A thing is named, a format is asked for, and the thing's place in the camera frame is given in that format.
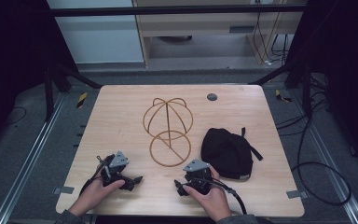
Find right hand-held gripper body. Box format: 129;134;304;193
182;158;214;196

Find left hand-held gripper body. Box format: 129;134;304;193
96;150;131;188

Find person's right hand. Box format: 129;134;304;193
183;166;233;223

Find person's left hand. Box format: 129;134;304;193
67;154;126;218

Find black cap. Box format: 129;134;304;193
200;126;265;181

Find grey tape piece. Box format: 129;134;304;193
285;189;310;200
52;186;76;196

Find yellow black striped tape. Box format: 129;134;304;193
274;89;293;104
76;91;89;109

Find black metal stand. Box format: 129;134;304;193
248;60;314;119
43;59;103;123

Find white cabinet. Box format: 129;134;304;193
46;0;145;65

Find black curtain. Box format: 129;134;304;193
0;0;78;153
283;0;358;172

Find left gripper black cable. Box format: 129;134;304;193
79;154;111;196

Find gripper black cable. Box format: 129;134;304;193
195;176;248;217
79;154;111;196

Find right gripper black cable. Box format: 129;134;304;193
195;176;248;217

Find golden wire hat stand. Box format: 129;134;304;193
142;97;195;168

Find aluminium floor rail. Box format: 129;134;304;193
0;92;67;224
288;88;358;224

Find black looped floor cable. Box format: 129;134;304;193
291;116;352;207

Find thin black floor cable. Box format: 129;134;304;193
3;105;28;126

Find bundle of black floor cables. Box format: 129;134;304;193
274;74;332;138

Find hanging cables under desk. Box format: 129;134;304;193
252;0;292;67

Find black horizontal frame bar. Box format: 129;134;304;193
49;4;308;18

